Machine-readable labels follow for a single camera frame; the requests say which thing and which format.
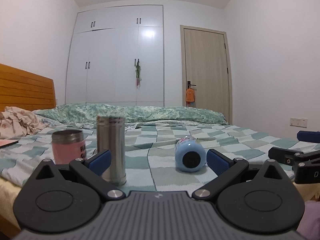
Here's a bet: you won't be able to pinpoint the blue cartoon sticker cup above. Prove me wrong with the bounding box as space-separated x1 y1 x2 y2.
175 135 206 173

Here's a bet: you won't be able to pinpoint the pink steel-rimmed cup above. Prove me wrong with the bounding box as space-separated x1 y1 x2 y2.
52 129 86 164

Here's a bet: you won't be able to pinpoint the purple sleeve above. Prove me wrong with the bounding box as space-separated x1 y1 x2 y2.
297 200 320 240

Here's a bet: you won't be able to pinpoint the tall stainless steel tumbler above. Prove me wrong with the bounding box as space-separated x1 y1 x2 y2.
97 116 126 186

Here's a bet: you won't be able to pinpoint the pink flat book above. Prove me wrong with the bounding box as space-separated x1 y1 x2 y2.
0 139 18 148

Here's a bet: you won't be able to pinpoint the green checkered blanket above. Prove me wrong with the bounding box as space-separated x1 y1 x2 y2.
1 121 319 192

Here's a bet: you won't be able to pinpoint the crumpled beige floral clothes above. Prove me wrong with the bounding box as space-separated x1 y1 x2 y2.
0 107 47 139

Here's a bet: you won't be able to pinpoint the green floral duvet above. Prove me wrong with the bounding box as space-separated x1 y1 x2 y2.
33 103 228 129

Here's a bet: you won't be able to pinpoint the orange wooden headboard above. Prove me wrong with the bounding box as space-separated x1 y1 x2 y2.
0 64 56 111

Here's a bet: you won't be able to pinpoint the beige wooden door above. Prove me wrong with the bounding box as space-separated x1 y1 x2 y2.
180 25 233 124

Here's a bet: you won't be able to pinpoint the green plant hanging ornament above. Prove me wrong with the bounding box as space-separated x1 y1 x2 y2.
135 59 141 88

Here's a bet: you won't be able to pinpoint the white built-in wardrobe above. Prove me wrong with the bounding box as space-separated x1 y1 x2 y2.
66 5 164 106

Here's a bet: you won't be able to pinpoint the white wall socket panel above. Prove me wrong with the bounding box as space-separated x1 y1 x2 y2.
290 118 308 128

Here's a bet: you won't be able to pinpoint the orange pouch on door handle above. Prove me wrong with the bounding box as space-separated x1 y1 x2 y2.
185 87 195 103

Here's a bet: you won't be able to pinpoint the black door handle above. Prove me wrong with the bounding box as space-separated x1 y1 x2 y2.
187 81 196 89

